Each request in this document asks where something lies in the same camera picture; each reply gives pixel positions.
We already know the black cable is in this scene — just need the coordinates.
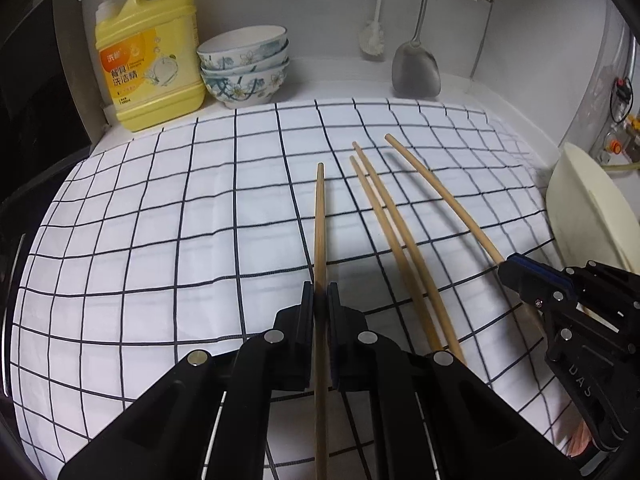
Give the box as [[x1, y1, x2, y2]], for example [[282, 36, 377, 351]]
[[610, 77, 632, 125]]

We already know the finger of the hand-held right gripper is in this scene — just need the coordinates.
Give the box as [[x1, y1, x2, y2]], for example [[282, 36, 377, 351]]
[[514, 254, 640, 333], [497, 254, 632, 362]]

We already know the floral ceramic bowl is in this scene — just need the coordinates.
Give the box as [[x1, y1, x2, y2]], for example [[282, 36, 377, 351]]
[[201, 64, 292, 110], [200, 52, 291, 81], [196, 25, 290, 71]]

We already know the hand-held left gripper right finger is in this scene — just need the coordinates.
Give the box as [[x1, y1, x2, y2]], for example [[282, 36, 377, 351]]
[[324, 281, 585, 480]]

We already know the yellow dish soap bottle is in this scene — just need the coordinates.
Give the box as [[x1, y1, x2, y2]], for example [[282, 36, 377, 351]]
[[78, 0, 206, 133]]

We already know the white black-grid tablecloth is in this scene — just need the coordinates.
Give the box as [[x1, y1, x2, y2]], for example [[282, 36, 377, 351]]
[[14, 99, 581, 480]]

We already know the bamboo chopstick pair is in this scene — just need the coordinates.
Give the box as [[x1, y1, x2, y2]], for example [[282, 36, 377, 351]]
[[351, 141, 467, 365]]

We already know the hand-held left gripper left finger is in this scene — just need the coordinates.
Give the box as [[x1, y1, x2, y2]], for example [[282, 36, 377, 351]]
[[57, 281, 317, 480]]

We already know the white dish brush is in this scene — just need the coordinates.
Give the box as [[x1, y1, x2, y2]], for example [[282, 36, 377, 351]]
[[357, 0, 388, 57]]

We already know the metal cooking spatula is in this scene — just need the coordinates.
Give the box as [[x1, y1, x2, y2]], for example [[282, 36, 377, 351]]
[[391, 0, 442, 100]]

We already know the person's right hand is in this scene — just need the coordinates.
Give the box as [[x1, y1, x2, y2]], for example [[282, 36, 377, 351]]
[[567, 410, 596, 458]]

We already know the metal gas pipe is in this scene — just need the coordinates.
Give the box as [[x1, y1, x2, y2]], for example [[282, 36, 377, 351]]
[[627, 30, 640, 81]]

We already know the cream round basin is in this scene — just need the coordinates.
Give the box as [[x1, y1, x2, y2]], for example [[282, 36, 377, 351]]
[[545, 141, 636, 273]]

